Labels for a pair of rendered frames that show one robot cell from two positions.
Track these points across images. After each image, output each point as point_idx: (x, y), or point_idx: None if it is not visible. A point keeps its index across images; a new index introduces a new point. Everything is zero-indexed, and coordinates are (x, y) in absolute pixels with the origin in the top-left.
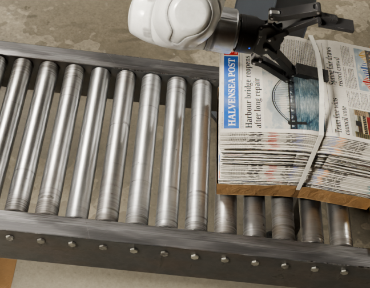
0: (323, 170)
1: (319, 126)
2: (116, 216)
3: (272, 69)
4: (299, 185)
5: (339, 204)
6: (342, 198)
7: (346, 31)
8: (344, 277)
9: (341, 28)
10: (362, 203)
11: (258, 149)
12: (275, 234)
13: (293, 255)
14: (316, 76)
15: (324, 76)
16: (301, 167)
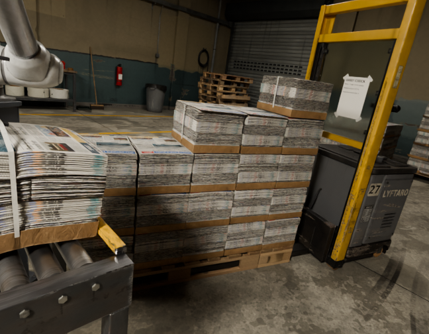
0: (35, 203)
1: (6, 146)
2: None
3: None
4: (16, 229)
5: (69, 239)
6: (68, 230)
7: (1, 59)
8: (98, 294)
9: None
10: (89, 229)
11: None
12: (3, 289)
13: (30, 295)
14: None
15: (2, 122)
16: (9, 207)
